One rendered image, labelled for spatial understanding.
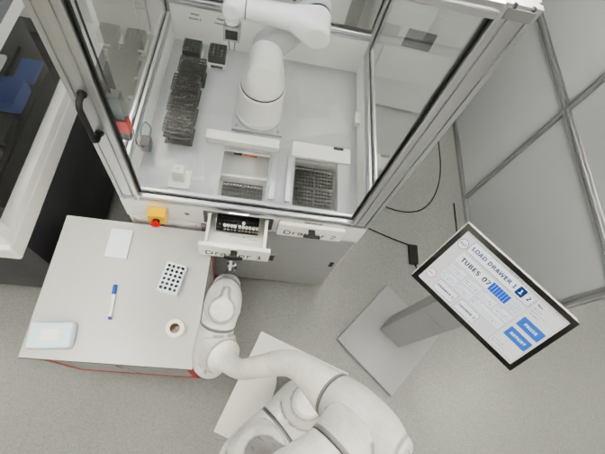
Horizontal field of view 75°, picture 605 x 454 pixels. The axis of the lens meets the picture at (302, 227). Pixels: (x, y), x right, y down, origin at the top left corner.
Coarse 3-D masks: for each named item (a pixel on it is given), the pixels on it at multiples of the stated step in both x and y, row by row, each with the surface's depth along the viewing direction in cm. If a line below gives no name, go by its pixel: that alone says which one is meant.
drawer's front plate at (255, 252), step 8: (200, 248) 158; (208, 248) 157; (216, 248) 157; (224, 248) 156; (232, 248) 157; (240, 248) 157; (248, 248) 158; (256, 248) 158; (256, 256) 163; (264, 256) 162
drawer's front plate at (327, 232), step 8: (280, 224) 165; (288, 224) 165; (296, 224) 166; (304, 224) 167; (312, 224) 167; (280, 232) 173; (288, 232) 172; (296, 232) 172; (304, 232) 171; (320, 232) 171; (328, 232) 170; (336, 232) 170; (344, 232) 169; (328, 240) 177; (336, 240) 177
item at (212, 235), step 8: (208, 216) 164; (216, 216) 171; (208, 224) 162; (264, 224) 173; (208, 232) 162; (216, 232) 168; (224, 232) 168; (232, 232) 169; (264, 232) 167; (208, 240) 166; (216, 240) 166; (224, 240) 167; (232, 240) 168; (240, 240) 168; (256, 240) 170; (264, 240) 164; (264, 248) 163
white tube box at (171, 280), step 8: (168, 264) 163; (176, 264) 163; (168, 272) 161; (176, 272) 165; (184, 272) 162; (160, 280) 159; (168, 280) 163; (176, 280) 161; (160, 288) 158; (168, 288) 159; (176, 288) 159
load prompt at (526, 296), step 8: (472, 248) 150; (480, 248) 149; (472, 256) 151; (480, 256) 149; (488, 256) 148; (488, 264) 149; (496, 264) 148; (496, 272) 148; (504, 272) 147; (504, 280) 147; (512, 280) 146; (512, 288) 147; (520, 288) 146; (520, 296) 146; (528, 296) 145; (536, 296) 144; (528, 304) 146
